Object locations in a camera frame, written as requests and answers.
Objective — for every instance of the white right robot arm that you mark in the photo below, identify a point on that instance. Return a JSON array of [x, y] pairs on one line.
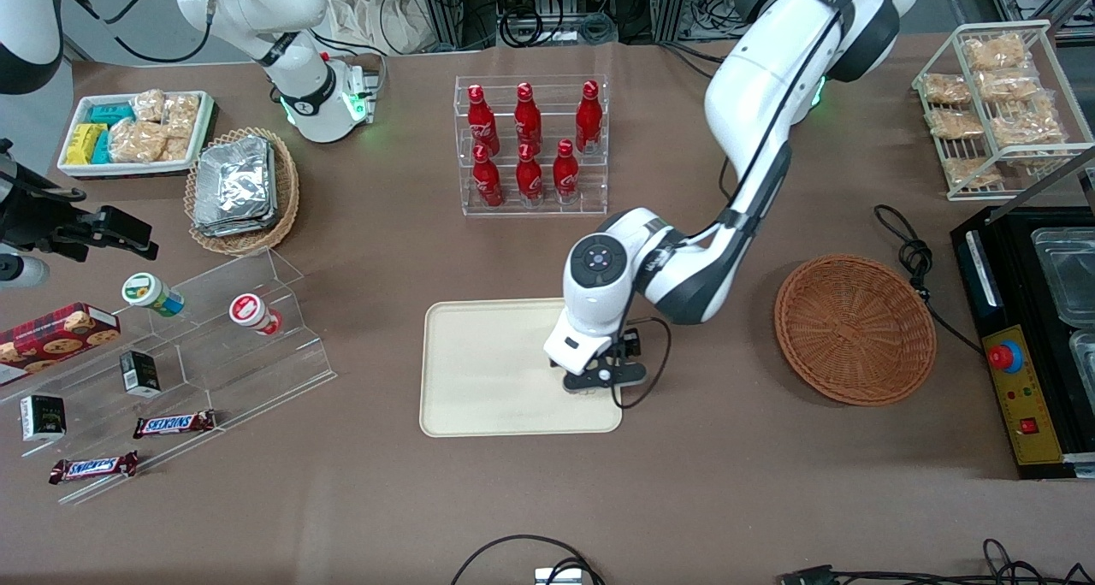
[[257, 3]]

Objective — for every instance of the yellow snack packet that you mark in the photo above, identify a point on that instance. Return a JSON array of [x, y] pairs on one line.
[[84, 143]]

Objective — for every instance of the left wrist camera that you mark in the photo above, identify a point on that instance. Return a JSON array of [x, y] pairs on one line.
[[629, 375]]

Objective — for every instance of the black appliance box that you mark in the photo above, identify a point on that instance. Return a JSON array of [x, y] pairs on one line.
[[1014, 251]]

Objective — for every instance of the bagged fried snack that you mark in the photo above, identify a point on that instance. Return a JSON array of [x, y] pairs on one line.
[[1009, 83], [945, 89], [1026, 127], [971, 172], [954, 123], [995, 52]]

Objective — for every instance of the red cola bottle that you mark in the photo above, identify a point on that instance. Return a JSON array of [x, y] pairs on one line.
[[565, 173], [529, 176], [528, 116], [487, 181], [588, 116], [482, 121]]

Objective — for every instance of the clear bag of crackers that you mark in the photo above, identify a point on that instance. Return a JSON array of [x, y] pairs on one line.
[[176, 147], [181, 113], [150, 104], [137, 140]]

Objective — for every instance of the silver foil packet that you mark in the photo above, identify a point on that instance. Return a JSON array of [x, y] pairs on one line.
[[239, 229], [235, 179]]

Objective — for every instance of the white rectangular snack tray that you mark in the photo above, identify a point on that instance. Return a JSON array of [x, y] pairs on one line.
[[128, 169]]

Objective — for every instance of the round brown wicker basket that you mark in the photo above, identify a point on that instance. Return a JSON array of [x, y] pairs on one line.
[[855, 328]]

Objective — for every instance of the beige cloth bag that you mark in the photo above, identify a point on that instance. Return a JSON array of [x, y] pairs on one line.
[[376, 12]]

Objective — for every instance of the small black carton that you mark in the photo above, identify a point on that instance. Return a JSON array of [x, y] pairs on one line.
[[139, 373], [43, 418]]

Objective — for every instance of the red lid yogurt cup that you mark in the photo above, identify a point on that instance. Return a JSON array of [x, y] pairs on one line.
[[250, 311]]

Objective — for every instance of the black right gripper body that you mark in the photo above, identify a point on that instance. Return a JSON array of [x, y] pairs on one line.
[[36, 223]]

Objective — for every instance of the clear acrylic stepped shelf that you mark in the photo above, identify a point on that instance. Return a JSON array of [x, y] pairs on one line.
[[257, 380]]

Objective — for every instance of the clear acrylic bottle rack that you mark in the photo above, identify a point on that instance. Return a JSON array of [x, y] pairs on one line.
[[547, 209]]

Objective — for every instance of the yellow control panel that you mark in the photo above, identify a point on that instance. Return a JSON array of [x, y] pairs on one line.
[[1031, 397]]

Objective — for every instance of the green lid yogurt cup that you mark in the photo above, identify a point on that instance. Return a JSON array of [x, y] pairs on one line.
[[150, 294]]

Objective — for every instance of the oval tan wicker basket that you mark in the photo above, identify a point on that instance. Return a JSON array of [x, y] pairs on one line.
[[287, 192]]

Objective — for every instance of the teal snack packet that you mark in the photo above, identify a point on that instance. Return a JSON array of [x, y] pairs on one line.
[[102, 147], [111, 113]]

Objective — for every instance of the snickers chocolate bar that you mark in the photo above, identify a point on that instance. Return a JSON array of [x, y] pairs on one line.
[[174, 424], [94, 468]]

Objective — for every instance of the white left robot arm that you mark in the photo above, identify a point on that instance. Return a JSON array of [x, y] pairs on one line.
[[770, 80]]

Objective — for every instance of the grey metal bar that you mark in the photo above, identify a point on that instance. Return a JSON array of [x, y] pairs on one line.
[[1048, 183]]

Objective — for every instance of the red cookie box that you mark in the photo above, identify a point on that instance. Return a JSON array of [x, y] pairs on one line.
[[51, 337]]

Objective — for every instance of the cream plastic serving tray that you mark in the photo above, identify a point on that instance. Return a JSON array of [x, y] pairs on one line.
[[488, 367]]

